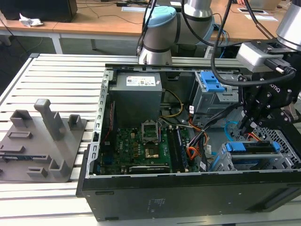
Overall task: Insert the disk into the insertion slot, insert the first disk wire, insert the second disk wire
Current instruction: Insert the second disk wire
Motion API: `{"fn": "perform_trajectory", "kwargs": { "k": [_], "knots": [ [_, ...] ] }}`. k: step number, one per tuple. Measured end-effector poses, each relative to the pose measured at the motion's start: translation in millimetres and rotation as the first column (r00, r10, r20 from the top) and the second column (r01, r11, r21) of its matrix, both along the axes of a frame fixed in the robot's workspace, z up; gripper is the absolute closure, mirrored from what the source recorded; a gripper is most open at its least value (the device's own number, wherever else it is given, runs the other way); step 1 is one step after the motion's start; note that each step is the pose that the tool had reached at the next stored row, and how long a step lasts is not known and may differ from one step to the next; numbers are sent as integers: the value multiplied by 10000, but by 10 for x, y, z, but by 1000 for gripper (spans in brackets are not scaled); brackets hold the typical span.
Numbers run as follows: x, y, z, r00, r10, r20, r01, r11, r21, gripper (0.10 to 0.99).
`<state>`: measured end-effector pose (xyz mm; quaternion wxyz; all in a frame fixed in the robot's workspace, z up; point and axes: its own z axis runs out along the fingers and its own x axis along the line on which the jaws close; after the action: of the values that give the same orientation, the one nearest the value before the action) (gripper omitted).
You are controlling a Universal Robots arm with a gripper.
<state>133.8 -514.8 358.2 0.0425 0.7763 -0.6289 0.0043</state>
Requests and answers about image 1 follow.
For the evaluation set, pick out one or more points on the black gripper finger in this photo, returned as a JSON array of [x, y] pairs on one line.
[[275, 117], [256, 103]]

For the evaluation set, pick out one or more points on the hard disk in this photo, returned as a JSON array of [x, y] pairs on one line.
[[237, 147]]

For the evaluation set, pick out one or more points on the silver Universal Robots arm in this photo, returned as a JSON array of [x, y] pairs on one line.
[[197, 28]]

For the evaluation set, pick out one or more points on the perforated metal disk bay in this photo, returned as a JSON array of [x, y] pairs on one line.
[[287, 146]]

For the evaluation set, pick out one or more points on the black RAM slot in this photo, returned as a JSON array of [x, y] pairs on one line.
[[178, 150], [171, 150], [174, 150]]

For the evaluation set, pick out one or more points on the silver metal drive cage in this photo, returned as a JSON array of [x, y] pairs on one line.
[[207, 101]]

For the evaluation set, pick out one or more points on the blue plastic drive latch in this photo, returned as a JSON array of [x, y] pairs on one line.
[[211, 82]]

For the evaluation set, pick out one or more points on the brown wooden desk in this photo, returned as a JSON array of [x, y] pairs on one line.
[[237, 26], [94, 23]]

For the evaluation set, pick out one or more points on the white paper sheet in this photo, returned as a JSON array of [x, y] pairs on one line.
[[261, 17], [134, 9]]

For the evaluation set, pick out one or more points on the thin metal locking lever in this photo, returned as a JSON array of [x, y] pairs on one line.
[[160, 131]]

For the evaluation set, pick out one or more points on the CPU socket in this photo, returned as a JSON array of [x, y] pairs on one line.
[[151, 153]]

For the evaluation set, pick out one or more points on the grey power supply unit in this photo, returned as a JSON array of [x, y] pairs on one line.
[[136, 103]]

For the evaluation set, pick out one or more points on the black graphics card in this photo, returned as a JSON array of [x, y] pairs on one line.
[[148, 169]]

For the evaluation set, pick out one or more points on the black open PC case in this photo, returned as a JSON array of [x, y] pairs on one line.
[[164, 195]]

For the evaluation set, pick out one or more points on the green Dell motherboard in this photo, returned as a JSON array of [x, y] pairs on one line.
[[127, 143]]

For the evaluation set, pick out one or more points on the grey plastic parts rack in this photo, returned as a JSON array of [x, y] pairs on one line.
[[35, 141]]

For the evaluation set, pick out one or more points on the black rectangular device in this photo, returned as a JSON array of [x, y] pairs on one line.
[[42, 9]]

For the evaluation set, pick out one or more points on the crumpled white paper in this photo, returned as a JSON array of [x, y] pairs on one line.
[[30, 21]]

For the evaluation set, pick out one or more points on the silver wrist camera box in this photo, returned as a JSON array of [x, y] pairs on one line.
[[251, 56]]

